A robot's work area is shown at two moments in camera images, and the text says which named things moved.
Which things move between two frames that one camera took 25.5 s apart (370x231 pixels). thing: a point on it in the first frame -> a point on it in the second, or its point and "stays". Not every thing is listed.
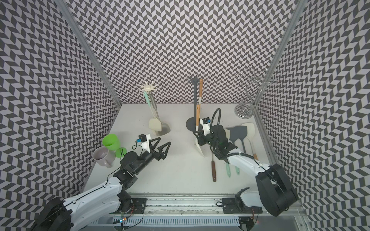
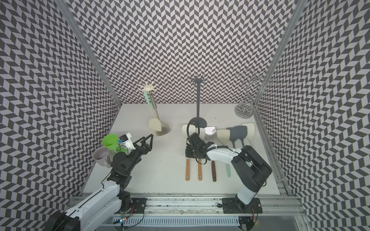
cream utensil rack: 165,129 stays
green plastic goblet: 111,142 stays
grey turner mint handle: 228,170 -> 233,135
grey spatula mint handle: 242,133 stays
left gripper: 161,154 -> 147,148
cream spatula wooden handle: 250,128 stays
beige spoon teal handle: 228,134 stays
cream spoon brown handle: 201,91 -> 202,132
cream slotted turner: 154,123 stays
